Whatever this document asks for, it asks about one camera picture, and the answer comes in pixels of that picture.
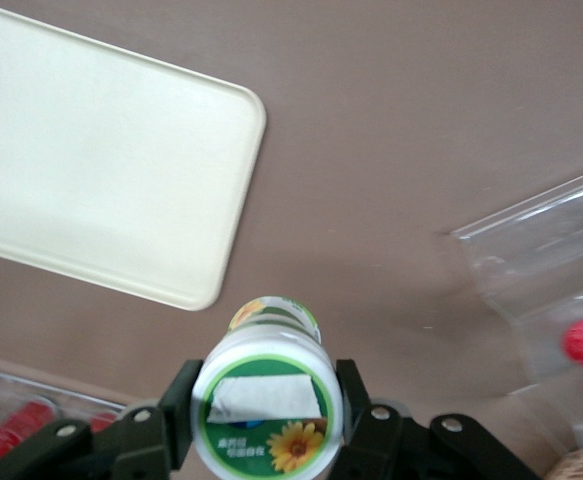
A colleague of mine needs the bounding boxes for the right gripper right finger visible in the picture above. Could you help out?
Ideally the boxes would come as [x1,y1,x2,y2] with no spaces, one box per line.
[329,357,548,480]

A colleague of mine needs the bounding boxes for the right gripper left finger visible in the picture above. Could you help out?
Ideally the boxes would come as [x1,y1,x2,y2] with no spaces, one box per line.
[0,357,206,480]

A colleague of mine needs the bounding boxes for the green gum bottle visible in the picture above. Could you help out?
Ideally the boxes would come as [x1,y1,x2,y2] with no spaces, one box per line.
[190,294,345,479]

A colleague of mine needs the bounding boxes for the beige plastic tray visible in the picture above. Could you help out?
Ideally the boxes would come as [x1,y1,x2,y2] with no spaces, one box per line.
[0,0,269,314]

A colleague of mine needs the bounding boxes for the red cola bottle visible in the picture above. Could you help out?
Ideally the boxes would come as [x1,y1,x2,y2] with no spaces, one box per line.
[0,398,58,464]
[87,410,121,435]

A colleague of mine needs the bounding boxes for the clear acrylic bottle rack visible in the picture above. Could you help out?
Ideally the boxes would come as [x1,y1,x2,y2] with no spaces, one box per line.
[0,363,128,466]

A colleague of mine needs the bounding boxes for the clear acrylic stepped display stand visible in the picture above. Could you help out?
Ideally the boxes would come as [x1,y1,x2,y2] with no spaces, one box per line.
[447,163,583,451]

